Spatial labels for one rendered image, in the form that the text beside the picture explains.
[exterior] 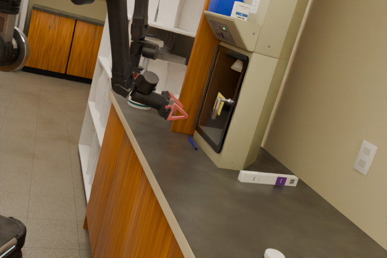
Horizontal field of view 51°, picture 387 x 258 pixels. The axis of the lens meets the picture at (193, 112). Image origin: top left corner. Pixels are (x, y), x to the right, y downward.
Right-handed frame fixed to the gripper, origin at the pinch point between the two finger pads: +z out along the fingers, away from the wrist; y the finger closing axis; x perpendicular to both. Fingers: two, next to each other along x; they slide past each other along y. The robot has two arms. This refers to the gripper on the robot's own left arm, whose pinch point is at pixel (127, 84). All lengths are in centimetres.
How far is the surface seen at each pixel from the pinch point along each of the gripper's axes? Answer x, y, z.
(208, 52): -8.8, 30.5, -23.6
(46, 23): 455, -36, 31
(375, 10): -50, 76, -57
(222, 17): -35, 22, -40
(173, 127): -8.7, 23.7, 14.2
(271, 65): -46, 42, -27
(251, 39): -46, 31, -35
